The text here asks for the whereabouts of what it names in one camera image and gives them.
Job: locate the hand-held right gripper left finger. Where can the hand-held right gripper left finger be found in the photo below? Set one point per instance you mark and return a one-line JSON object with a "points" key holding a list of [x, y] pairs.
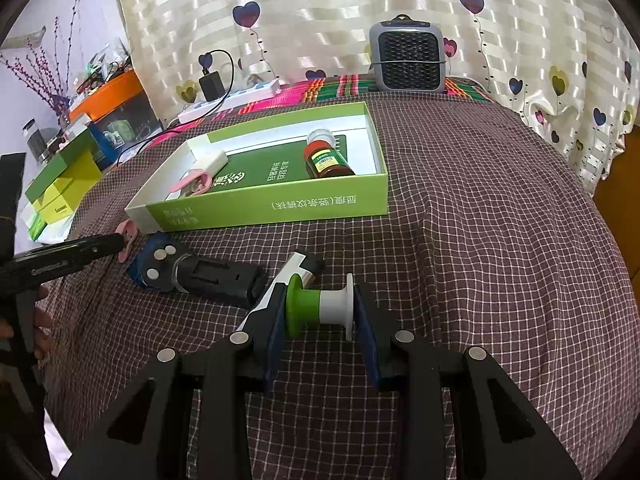
{"points": [[275, 340]]}

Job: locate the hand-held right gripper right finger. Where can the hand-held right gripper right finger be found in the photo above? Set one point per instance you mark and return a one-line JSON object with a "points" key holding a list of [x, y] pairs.
{"points": [[367, 335]]}

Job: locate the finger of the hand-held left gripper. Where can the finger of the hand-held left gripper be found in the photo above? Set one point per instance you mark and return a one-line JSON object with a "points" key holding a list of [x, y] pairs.
{"points": [[95, 247]]}

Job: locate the pink plastic clip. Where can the pink plastic clip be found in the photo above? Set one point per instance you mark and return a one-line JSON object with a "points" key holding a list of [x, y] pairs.
{"points": [[125, 232], [187, 183]]}

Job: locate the blue usb drive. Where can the blue usb drive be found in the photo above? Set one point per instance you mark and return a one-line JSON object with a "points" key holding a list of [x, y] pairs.
{"points": [[136, 266]]}

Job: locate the green white spool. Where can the green white spool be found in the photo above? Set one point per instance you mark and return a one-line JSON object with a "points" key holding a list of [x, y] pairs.
{"points": [[320, 307]]}

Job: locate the black round disc gadget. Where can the black round disc gadget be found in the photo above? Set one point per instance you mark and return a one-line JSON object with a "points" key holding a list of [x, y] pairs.
{"points": [[160, 265]]}

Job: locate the black rectangular device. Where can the black rectangular device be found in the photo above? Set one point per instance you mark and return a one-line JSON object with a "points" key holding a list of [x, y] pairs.
{"points": [[220, 280]]}

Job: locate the green cardboard box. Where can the green cardboard box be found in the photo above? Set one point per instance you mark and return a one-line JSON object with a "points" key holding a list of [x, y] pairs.
{"points": [[280, 205]]}

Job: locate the white power adapter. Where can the white power adapter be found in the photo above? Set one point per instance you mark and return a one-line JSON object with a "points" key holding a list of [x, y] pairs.
{"points": [[210, 162]]}

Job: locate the brown medicine bottle red cap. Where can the brown medicine bottle red cap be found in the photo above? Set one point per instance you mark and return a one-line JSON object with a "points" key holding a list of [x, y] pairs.
{"points": [[327, 162]]}

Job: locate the person's left hand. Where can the person's left hand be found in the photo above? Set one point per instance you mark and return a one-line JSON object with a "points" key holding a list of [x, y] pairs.
{"points": [[44, 325]]}

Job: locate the green packets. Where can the green packets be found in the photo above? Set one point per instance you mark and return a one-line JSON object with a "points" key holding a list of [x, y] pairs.
{"points": [[35, 225]]}

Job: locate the yellow cardboard box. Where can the yellow cardboard box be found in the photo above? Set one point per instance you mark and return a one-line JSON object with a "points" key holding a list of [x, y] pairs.
{"points": [[57, 207]]}

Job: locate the green lid yellow box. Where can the green lid yellow box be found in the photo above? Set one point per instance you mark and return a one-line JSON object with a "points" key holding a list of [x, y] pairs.
{"points": [[60, 167]]}

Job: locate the dark flat panel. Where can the dark flat panel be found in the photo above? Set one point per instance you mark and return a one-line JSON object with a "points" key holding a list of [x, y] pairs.
{"points": [[10, 185]]}

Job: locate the blue box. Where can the blue box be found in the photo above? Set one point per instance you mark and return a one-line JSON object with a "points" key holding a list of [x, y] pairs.
{"points": [[107, 145]]}

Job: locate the dark glass jar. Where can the dark glass jar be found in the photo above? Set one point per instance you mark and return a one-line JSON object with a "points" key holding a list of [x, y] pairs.
{"points": [[31, 140]]}

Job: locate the brown checkered blanket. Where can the brown checkered blanket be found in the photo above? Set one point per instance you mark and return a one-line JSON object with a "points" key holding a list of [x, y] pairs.
{"points": [[500, 260]]}

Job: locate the orange lid storage box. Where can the orange lid storage box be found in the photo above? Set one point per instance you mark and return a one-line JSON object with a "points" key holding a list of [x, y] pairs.
{"points": [[112, 92]]}

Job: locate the purple flower branches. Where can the purple flower branches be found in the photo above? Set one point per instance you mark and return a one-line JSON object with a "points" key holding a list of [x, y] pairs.
{"points": [[50, 85]]}

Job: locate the pile of small packets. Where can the pile of small packets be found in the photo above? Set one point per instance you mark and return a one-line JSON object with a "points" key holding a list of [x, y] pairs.
{"points": [[100, 72]]}

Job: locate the white power strip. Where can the white power strip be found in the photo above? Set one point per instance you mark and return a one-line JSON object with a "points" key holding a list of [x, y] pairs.
{"points": [[225, 100]]}

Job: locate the black charger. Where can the black charger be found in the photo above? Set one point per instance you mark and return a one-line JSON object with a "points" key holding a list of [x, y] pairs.
{"points": [[212, 85]]}

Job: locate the grey mini heater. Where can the grey mini heater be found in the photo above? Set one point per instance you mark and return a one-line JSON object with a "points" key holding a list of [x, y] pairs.
{"points": [[407, 55]]}

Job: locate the wooden cabinet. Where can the wooden cabinet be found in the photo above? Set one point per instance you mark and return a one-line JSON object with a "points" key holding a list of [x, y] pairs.
{"points": [[620, 195]]}

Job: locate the white wall fixture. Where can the white wall fixture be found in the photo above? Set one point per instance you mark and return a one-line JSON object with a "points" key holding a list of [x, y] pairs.
{"points": [[22, 40]]}

